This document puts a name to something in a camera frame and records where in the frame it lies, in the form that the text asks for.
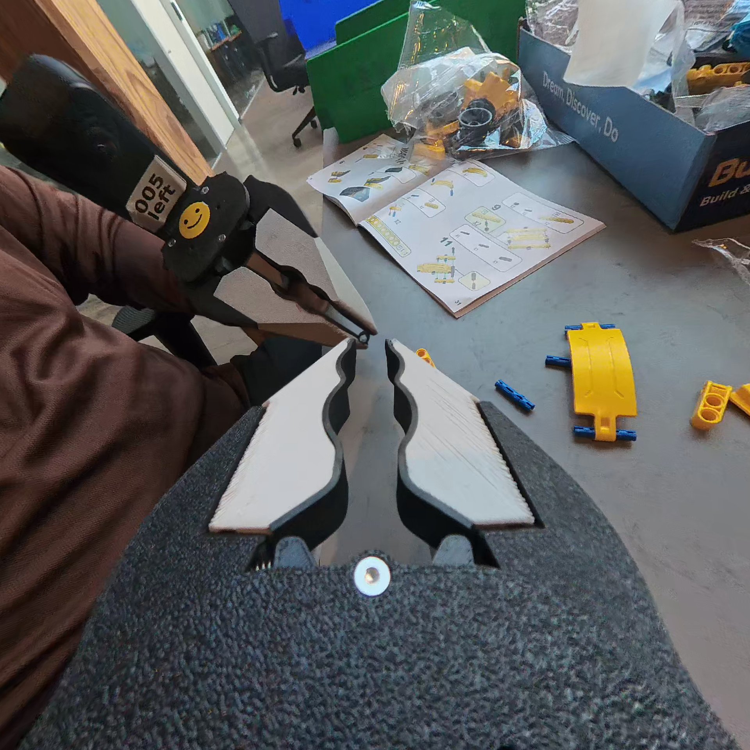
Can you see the black office chair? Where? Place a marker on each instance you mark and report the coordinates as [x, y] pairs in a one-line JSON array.
[[284, 70]]

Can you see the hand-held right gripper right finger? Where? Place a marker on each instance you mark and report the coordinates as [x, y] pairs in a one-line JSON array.
[[469, 463]]

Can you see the blue long pin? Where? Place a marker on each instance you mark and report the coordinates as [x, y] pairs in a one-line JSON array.
[[558, 360], [514, 394]]

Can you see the black chair armrest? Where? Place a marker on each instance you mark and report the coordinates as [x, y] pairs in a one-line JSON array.
[[170, 340]]

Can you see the blue cardboard kit box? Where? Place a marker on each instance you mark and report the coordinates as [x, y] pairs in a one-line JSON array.
[[615, 135]]

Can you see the large white label parts bag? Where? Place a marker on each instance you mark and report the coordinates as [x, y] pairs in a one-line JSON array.
[[621, 47]]

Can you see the clear bag of small pins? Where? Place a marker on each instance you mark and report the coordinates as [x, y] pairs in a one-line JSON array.
[[729, 252]]

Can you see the yellow short holed beam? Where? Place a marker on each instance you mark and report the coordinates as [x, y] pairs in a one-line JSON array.
[[710, 405]]

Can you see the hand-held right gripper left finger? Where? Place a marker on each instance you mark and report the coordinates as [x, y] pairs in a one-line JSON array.
[[281, 463]]

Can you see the clear bag of yellow beams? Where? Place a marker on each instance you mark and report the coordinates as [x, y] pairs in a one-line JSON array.
[[469, 99]]

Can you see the yellow five-hole beam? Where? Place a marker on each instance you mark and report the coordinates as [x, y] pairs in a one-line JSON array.
[[426, 356]]

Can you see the person's black pants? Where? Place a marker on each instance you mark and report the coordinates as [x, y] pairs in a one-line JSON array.
[[281, 369]]

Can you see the person's brown shirt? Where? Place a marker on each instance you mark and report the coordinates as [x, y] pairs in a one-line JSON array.
[[88, 469]]

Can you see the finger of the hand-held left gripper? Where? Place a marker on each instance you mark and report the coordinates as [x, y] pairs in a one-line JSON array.
[[304, 258], [263, 302]]

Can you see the open instruction booklet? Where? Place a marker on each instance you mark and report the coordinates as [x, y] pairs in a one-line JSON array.
[[469, 234]]

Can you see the yellow panel brick blue pin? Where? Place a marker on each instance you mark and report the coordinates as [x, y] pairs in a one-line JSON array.
[[603, 375]]

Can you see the green plastic bin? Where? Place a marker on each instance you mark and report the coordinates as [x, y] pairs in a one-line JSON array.
[[498, 23], [351, 88]]

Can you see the small black pin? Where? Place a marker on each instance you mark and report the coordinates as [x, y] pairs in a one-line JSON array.
[[363, 338]]

